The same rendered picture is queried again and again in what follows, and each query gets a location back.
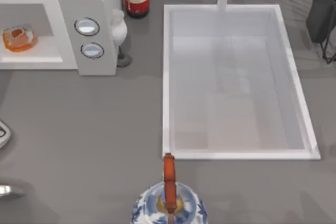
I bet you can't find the white sink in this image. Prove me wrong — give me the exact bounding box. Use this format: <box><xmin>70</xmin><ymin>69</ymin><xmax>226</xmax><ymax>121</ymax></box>
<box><xmin>162</xmin><ymin>4</ymin><xmax>321</xmax><ymax>161</ymax></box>

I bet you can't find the white goblet with grey foot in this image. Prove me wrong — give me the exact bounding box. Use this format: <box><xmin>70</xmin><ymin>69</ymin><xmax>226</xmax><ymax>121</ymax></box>
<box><xmin>111</xmin><ymin>8</ymin><xmax>133</xmax><ymax>68</ymax></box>

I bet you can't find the round silver microwave knob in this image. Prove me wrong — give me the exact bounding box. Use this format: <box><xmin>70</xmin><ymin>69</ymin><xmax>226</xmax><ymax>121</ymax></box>
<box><xmin>80</xmin><ymin>42</ymin><xmax>105</xmax><ymax>59</ymax></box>
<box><xmin>74</xmin><ymin>17</ymin><xmax>100</xmax><ymax>37</ymax></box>

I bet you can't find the blue and white teapot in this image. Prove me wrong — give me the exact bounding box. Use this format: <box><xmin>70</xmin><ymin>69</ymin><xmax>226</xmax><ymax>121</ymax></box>
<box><xmin>130</xmin><ymin>153</ymin><xmax>208</xmax><ymax>224</ymax></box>

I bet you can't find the pale microwave oven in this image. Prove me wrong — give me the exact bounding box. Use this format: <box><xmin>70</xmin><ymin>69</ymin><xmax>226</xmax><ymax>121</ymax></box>
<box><xmin>0</xmin><ymin>0</ymin><xmax>123</xmax><ymax>77</ymax></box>

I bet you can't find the black chair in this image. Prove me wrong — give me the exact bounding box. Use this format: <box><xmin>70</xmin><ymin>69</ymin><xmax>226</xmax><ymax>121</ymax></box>
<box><xmin>306</xmin><ymin>0</ymin><xmax>336</xmax><ymax>65</ymax></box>

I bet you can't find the grey metal object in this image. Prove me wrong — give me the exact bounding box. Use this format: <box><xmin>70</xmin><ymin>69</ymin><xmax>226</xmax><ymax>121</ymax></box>
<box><xmin>0</xmin><ymin>185</ymin><xmax>26</xmax><ymax>198</ymax></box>

